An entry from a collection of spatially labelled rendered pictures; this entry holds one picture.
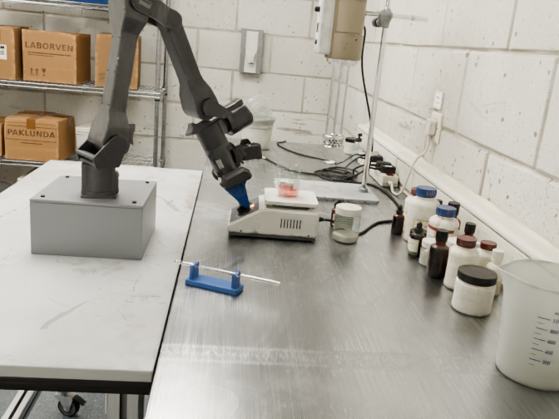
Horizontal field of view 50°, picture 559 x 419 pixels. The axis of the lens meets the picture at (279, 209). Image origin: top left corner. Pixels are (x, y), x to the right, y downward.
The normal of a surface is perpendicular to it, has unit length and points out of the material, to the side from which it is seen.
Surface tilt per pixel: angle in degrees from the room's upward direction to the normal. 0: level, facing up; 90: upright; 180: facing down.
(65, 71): 87
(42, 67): 87
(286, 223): 90
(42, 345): 0
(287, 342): 0
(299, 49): 90
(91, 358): 0
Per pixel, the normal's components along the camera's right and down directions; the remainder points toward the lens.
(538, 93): -0.99, -0.07
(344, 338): 0.09, -0.96
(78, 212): 0.07, 0.28
